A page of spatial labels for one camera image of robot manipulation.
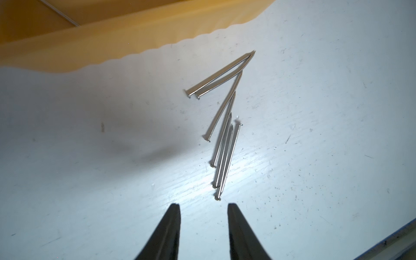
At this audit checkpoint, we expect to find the steel nail pile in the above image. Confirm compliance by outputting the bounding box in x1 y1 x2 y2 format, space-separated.
185 50 256 201

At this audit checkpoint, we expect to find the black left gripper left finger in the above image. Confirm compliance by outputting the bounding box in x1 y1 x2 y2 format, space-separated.
135 204 181 260

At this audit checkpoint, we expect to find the steel nail bottom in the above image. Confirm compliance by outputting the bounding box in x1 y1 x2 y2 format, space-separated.
39 0 80 27

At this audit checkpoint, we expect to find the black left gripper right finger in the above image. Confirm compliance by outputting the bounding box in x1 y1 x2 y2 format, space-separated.
227 203 271 260

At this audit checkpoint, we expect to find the yellow plastic storage box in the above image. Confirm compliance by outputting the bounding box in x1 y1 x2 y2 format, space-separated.
1 1 271 73

